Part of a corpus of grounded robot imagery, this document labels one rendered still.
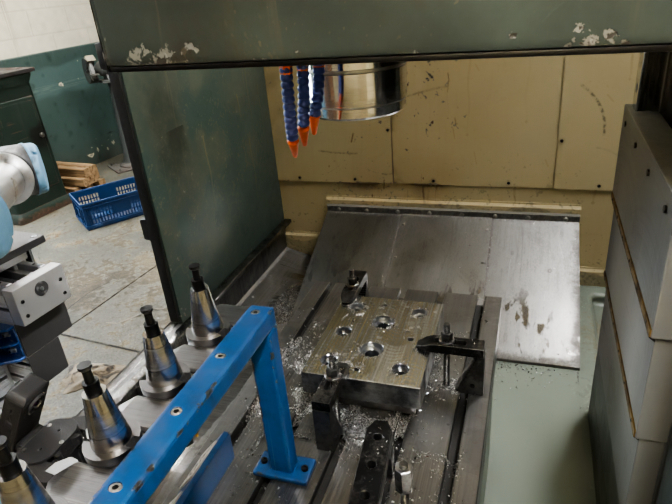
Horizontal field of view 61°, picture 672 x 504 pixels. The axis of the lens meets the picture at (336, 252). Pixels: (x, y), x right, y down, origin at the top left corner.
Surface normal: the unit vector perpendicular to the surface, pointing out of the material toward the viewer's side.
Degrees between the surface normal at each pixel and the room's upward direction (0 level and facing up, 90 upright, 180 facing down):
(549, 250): 24
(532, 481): 0
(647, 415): 90
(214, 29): 90
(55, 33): 90
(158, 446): 0
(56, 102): 90
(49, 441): 1
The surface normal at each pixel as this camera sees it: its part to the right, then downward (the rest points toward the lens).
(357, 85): -0.03, 0.44
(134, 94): 0.95, 0.07
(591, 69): -0.31, 0.44
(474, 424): -0.08, -0.89
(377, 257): -0.18, -0.63
